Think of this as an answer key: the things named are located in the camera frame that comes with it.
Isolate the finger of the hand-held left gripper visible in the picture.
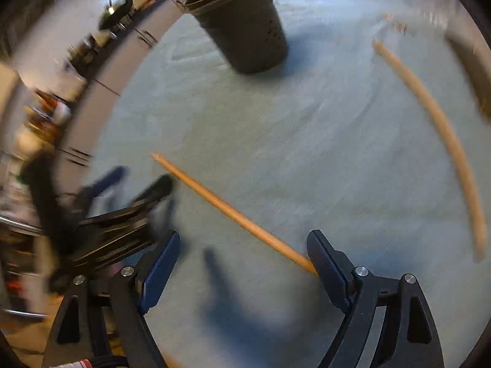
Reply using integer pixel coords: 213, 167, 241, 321
77, 166, 130, 217
82, 175, 174, 228

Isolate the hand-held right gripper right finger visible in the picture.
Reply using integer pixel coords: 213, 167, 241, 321
307, 230, 446, 368

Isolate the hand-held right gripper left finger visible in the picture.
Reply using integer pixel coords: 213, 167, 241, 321
42, 231, 181, 368

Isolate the wooden chopstick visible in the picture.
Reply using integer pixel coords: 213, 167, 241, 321
372, 39, 488, 263
151, 152, 319, 276

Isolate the black utensil holder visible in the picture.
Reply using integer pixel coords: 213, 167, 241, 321
180, 0, 289, 74

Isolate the light blue tablecloth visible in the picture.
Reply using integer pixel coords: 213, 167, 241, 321
92, 0, 491, 368

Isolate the black wok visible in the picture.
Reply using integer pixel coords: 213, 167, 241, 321
98, 0, 135, 29

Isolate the clear plastic bag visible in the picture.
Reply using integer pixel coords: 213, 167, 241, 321
391, 0, 466, 31

